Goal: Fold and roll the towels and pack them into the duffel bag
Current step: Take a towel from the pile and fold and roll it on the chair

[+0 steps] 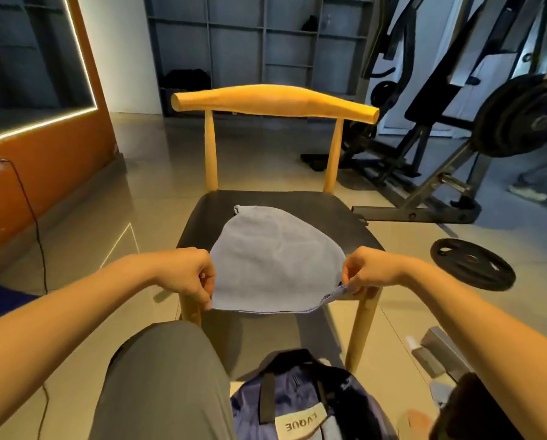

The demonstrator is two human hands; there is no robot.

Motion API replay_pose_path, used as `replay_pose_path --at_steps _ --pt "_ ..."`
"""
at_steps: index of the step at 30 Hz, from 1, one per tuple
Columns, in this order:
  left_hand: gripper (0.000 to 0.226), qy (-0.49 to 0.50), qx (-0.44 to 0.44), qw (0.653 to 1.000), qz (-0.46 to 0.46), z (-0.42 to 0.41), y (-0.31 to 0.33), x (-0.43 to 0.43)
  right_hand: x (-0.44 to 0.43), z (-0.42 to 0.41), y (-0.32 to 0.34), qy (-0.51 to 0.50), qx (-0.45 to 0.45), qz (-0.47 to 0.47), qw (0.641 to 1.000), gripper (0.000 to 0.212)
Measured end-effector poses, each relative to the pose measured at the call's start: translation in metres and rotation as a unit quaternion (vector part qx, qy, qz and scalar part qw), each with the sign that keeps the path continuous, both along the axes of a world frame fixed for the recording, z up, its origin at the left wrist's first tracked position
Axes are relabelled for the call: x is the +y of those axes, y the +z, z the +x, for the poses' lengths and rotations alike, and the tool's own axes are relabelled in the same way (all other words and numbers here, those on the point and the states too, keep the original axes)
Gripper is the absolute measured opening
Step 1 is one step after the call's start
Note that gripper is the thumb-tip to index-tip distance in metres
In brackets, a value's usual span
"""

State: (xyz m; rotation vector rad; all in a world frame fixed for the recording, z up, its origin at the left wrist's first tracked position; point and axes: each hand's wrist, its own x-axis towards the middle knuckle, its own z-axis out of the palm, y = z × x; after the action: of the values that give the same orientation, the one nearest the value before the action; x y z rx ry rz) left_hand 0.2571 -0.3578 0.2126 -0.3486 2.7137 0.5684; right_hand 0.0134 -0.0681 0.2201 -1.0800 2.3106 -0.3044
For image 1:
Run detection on navy blue bag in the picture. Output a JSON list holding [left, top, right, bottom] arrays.
[[230, 349, 399, 440]]

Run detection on person's right hand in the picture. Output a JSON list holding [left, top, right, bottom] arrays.
[[341, 245, 413, 301]]

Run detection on black cable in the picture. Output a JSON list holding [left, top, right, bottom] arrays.
[[0, 158, 51, 440]]

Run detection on mounted black weight plate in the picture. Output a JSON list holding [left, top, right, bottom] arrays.
[[470, 73, 547, 160]]

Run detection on wooden chair with black seat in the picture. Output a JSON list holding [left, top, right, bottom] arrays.
[[171, 84, 386, 375]]

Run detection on single blue-grey towel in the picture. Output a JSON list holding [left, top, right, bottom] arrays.
[[209, 205, 353, 315]]

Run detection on wall mirror with light strip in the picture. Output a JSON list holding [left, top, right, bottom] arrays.
[[0, 0, 99, 149]]

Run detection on dark blue mat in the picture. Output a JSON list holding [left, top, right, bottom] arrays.
[[0, 274, 42, 327]]

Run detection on loose black weight plate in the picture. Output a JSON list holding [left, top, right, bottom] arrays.
[[430, 238, 518, 292]]

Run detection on person's right forearm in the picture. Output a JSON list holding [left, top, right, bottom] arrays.
[[402, 256, 547, 440]]

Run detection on black and grey gym machine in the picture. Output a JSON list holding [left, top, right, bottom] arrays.
[[301, 0, 547, 226]]

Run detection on person's left forearm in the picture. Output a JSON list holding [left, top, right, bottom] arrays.
[[0, 252, 174, 436]]

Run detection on person's left hand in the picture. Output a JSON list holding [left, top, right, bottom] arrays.
[[154, 247, 218, 312]]

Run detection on person's left leg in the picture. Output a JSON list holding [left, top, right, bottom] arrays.
[[88, 320, 237, 440]]

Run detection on grey shelf unit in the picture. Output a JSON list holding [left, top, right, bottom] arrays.
[[145, 0, 372, 116]]

